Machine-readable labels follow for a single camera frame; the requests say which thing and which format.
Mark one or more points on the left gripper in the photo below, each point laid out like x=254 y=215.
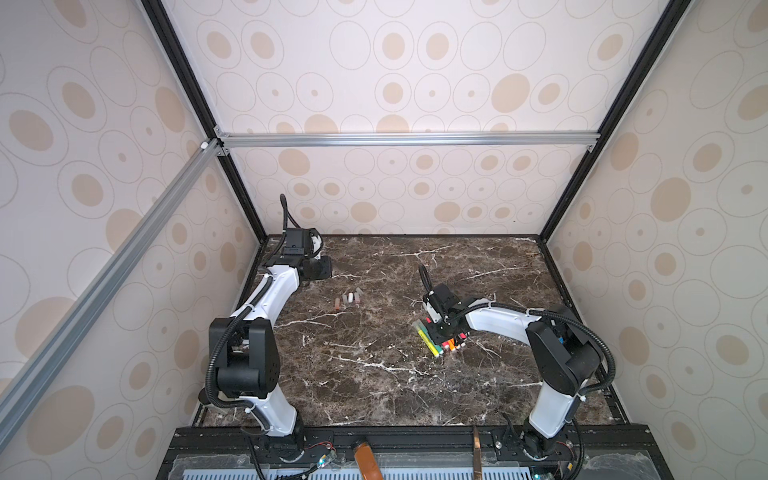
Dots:
x=326 y=268

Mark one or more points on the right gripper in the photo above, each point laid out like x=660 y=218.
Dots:
x=441 y=324

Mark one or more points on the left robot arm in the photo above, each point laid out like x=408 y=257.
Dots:
x=244 y=362

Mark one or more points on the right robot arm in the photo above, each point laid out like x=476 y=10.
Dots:
x=571 y=359

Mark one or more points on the thin wooden stick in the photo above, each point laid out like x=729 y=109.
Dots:
x=476 y=455

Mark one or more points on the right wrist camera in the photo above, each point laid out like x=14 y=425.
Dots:
x=438 y=297

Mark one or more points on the horizontal aluminium rail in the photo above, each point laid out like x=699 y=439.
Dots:
x=276 y=140

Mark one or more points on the brown handle tool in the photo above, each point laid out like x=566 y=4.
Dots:
x=366 y=462

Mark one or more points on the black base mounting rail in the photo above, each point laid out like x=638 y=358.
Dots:
x=496 y=442

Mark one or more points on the diagonal aluminium rail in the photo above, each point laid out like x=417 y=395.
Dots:
x=35 y=378

